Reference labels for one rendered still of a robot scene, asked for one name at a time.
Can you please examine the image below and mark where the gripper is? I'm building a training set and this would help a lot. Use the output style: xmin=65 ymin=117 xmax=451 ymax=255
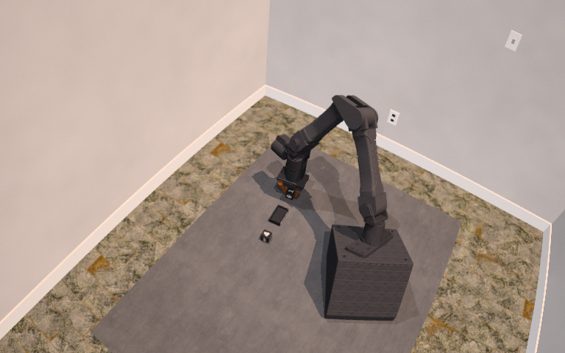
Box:
xmin=277 ymin=166 xmax=309 ymax=197

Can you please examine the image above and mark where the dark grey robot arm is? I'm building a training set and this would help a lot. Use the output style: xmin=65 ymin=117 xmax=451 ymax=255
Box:
xmin=271 ymin=95 xmax=394 ymax=258

